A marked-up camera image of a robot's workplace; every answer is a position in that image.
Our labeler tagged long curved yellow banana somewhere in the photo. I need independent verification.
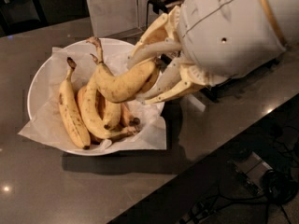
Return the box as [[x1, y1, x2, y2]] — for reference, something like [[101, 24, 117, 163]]
[[81, 53, 140, 141]]

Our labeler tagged black wire condiment rack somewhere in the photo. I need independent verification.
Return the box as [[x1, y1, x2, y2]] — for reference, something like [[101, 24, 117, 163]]
[[145, 0, 281, 103]]

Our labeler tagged black cable on floor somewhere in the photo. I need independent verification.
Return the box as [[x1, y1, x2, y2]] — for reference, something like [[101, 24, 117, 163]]
[[178, 168, 299, 224]]

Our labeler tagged white paper liner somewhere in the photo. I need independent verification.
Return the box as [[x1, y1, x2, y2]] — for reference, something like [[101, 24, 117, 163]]
[[17, 41, 168, 152]]

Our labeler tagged short upright yellow banana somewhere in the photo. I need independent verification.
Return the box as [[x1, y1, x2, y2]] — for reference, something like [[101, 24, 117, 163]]
[[99, 99, 121, 130]]

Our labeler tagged dark appliance with blue light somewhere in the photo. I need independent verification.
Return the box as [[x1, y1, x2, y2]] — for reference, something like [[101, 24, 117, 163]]
[[0, 0, 48, 35]]

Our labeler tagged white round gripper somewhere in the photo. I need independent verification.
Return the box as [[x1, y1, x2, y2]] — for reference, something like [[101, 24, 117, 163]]
[[127, 0, 286, 105]]

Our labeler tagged white paper bag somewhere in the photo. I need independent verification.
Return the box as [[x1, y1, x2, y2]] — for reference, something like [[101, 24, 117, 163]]
[[87, 0, 150, 37]]

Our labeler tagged grey box on floor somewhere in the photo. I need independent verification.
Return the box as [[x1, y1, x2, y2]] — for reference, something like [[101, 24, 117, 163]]
[[232, 152, 272, 196]]

